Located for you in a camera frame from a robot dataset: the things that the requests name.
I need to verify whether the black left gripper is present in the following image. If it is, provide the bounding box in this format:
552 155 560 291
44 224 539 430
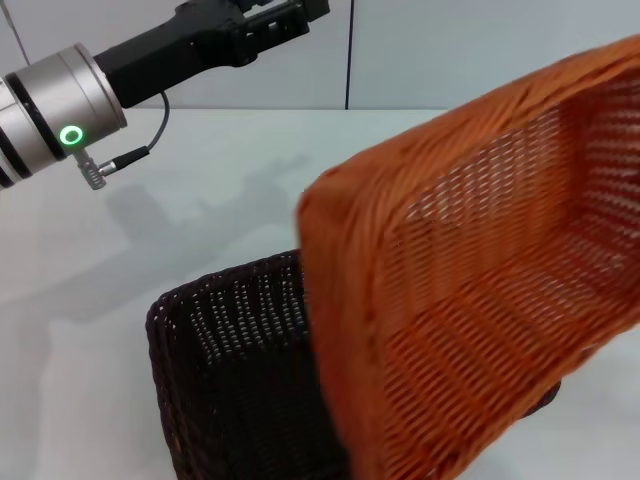
93 0 332 110

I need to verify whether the orange wicker basket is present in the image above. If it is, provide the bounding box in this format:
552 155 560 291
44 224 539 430
296 33 640 480

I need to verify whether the dark brown wicker basket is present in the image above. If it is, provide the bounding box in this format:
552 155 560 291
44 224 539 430
146 249 564 480

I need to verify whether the dark vertical wall strip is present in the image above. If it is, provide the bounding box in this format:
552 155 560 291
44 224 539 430
343 0 356 110

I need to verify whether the grey cable with metal plug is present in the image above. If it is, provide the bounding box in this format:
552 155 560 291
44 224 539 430
74 91 172 192

